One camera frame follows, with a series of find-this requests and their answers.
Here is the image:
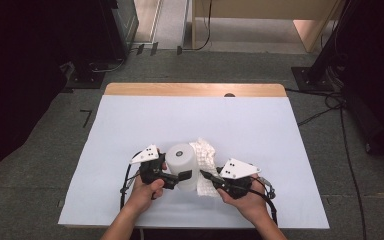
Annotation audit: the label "white waffle cloth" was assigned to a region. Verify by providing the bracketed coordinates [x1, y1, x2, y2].
[189, 137, 222, 198]

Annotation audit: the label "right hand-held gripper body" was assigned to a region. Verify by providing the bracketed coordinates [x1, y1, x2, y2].
[215, 157, 262, 201]

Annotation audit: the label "white table sheet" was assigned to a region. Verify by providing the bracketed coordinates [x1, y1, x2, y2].
[58, 94, 330, 230]

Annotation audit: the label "dark curtain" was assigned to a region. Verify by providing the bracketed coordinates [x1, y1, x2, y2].
[0, 0, 71, 196]

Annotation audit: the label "left hand-held gripper cable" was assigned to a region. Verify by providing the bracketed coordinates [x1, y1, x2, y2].
[119, 151, 145, 212]

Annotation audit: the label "white cylinder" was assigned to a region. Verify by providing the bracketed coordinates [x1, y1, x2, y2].
[165, 142, 200, 193]

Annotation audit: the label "right hand-held gripper cable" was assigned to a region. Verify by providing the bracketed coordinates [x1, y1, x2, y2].
[249, 176, 279, 227]

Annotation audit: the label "black floor cables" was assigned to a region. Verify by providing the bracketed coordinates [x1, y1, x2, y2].
[284, 87, 368, 240]

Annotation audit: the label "light wooden desk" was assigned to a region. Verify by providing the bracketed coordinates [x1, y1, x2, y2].
[191, 0, 346, 54]

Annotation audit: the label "person's right hand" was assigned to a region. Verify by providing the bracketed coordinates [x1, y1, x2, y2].
[216, 173, 270, 227]

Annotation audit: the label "person's left hand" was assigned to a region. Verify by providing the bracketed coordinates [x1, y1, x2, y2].
[124, 148, 169, 218]

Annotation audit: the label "black stand base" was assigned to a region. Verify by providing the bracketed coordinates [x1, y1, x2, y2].
[65, 61, 106, 90]
[291, 66, 335, 93]

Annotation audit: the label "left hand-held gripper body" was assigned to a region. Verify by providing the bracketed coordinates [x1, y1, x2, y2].
[129, 144, 171, 190]

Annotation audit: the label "black slanted stand pole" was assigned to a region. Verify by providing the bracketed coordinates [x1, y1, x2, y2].
[308, 0, 359, 84]

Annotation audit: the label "white floor cable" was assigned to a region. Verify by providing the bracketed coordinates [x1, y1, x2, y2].
[91, 57, 127, 74]

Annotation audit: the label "hand-held gripper cable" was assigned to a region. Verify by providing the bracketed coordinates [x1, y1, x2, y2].
[249, 176, 279, 227]
[119, 151, 145, 212]

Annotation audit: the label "black hanging cable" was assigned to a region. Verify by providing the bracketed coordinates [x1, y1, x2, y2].
[179, 0, 214, 53]

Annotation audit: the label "glass door cabinet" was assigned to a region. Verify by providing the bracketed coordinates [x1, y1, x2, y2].
[111, 0, 140, 60]

